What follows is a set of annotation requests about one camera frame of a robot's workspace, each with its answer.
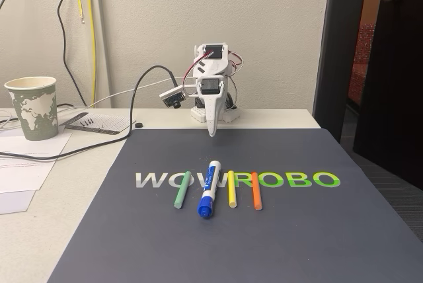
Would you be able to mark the large white paper sheet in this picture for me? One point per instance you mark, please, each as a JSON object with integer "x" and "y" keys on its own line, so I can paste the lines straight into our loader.
{"x": 20, "y": 170}

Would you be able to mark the dark grey door frame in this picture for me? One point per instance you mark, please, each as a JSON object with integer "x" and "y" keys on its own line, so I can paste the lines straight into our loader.
{"x": 333, "y": 64}

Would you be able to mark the yellow chalk stick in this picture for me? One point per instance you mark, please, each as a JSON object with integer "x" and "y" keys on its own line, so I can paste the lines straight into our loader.
{"x": 232, "y": 188}

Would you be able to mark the orange chalk stick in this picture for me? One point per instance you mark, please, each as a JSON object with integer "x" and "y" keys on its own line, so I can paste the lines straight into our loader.
{"x": 256, "y": 192}

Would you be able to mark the paper cup with world map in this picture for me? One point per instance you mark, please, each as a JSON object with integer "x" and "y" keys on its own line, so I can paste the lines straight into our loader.
{"x": 36, "y": 111}

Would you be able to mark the green chalk stick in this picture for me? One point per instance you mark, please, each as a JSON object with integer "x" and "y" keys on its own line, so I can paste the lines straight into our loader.
{"x": 182, "y": 190}

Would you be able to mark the dark wooden door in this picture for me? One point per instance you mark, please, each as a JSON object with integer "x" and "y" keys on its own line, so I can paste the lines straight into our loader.
{"x": 393, "y": 81}

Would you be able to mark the dark grey WOWROBO mat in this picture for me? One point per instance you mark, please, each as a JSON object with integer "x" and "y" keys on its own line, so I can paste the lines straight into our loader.
{"x": 264, "y": 236}

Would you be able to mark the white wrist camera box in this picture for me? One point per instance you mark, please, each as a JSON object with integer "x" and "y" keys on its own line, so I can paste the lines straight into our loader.
{"x": 172, "y": 97}

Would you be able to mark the small black round cap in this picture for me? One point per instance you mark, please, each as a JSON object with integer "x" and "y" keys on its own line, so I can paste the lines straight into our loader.
{"x": 139, "y": 125}

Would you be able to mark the small white paper sheet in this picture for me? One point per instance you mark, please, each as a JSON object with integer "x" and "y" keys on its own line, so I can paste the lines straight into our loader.
{"x": 13, "y": 202}

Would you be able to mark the lined paper sheet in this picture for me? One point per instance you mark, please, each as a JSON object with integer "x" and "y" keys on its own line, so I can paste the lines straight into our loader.
{"x": 109, "y": 124}

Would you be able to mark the red patterned fabric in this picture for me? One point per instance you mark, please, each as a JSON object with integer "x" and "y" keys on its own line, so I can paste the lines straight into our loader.
{"x": 361, "y": 61}

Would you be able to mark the blue dry erase marker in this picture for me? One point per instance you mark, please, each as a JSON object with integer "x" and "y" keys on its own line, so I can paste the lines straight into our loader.
{"x": 209, "y": 184}

